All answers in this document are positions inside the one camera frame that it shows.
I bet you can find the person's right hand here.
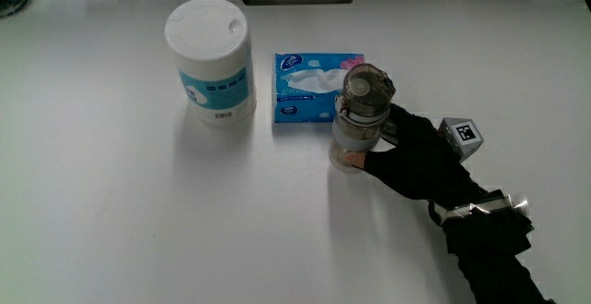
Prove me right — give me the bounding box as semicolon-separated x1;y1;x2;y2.
344;103;485;202

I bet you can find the clear grey-lidded bottle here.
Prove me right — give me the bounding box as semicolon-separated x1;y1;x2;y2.
329;63;397;174

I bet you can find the person's right forearm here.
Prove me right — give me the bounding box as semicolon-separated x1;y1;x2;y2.
428;188;558;304

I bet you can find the blue tissue packet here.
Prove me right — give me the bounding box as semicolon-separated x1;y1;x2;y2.
272;53;366;125

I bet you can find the white wet wipes canister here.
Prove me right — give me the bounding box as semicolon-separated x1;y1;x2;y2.
163;0;258;126

